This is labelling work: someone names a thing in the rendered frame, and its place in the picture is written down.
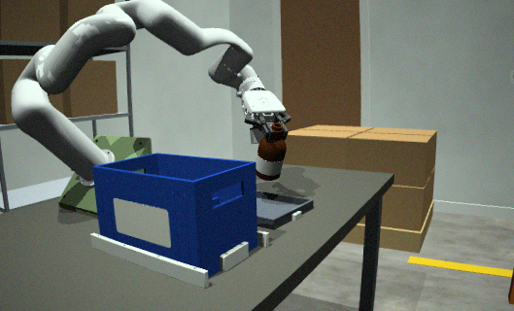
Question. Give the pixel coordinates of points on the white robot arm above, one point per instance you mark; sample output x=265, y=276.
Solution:
x=57, y=68

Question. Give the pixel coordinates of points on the blue plastic crate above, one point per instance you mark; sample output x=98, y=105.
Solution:
x=169, y=211

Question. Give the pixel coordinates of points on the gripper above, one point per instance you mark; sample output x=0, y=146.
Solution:
x=261, y=103

